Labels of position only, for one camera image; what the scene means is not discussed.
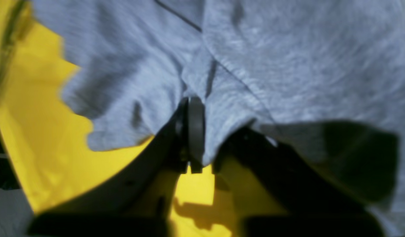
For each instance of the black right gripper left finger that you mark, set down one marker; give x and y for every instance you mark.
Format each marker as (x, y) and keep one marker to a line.
(137, 199)

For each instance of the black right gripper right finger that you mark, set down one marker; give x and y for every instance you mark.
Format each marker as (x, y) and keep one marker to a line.
(276, 194)

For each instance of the grey t-shirt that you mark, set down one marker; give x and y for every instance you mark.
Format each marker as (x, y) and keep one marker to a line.
(324, 76)

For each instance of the yellow table cloth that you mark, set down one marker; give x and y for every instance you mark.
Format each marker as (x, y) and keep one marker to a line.
(54, 165)

